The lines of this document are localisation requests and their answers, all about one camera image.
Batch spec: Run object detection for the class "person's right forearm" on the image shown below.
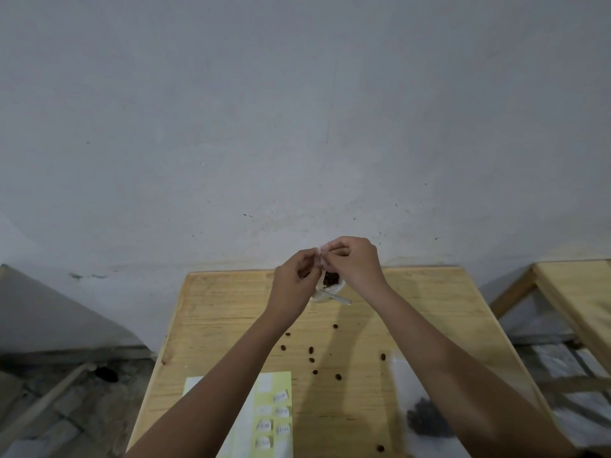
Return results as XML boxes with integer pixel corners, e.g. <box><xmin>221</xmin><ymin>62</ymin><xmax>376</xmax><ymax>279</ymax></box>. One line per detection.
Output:
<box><xmin>365</xmin><ymin>286</ymin><xmax>581</xmax><ymax>458</ymax></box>

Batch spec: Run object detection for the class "light wooden side table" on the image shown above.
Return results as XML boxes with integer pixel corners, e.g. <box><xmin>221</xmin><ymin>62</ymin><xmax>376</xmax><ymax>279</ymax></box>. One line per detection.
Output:
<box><xmin>490</xmin><ymin>260</ymin><xmax>611</xmax><ymax>394</ymax></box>

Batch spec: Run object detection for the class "small translucent plastic bag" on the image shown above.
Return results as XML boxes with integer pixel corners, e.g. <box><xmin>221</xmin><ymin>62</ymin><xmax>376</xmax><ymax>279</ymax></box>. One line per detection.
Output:
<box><xmin>389</xmin><ymin>352</ymin><xmax>471</xmax><ymax>458</ymax></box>
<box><xmin>316</xmin><ymin>240</ymin><xmax>337</xmax><ymax>272</ymax></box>

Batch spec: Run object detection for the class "large clear plastic bag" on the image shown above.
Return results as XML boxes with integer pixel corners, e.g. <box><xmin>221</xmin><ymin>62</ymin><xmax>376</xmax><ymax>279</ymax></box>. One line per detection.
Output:
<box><xmin>309</xmin><ymin>269</ymin><xmax>352</xmax><ymax>306</ymax></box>

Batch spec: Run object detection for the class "person's left forearm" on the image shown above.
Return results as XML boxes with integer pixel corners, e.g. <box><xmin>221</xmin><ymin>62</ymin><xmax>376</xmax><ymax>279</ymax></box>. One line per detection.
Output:
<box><xmin>123</xmin><ymin>309</ymin><xmax>302</xmax><ymax>458</ymax></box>

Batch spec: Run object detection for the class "metal spoon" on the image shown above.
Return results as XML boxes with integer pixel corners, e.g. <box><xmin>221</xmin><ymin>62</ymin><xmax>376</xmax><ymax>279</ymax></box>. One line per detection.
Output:
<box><xmin>314</xmin><ymin>288</ymin><xmax>353</xmax><ymax>306</ymax></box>

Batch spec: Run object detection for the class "pale yellow label sheet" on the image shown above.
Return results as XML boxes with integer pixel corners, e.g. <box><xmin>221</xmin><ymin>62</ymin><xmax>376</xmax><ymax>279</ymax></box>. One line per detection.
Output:
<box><xmin>183</xmin><ymin>371</ymin><xmax>293</xmax><ymax>458</ymax></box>

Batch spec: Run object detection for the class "person's left hand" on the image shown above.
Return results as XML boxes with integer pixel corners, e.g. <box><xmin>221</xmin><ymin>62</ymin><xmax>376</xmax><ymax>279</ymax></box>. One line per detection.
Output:
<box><xmin>265</xmin><ymin>247</ymin><xmax>323</xmax><ymax>328</ymax></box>

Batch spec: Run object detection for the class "wooden stick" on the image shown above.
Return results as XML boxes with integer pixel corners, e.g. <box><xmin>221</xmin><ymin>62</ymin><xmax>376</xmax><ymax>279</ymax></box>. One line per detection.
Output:
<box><xmin>0</xmin><ymin>362</ymin><xmax>96</xmax><ymax>449</ymax></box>

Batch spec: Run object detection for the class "person's right hand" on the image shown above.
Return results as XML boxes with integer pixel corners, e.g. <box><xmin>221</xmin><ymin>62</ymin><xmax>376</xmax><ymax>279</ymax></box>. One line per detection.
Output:
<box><xmin>320</xmin><ymin>236</ymin><xmax>390</xmax><ymax>301</ymax></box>

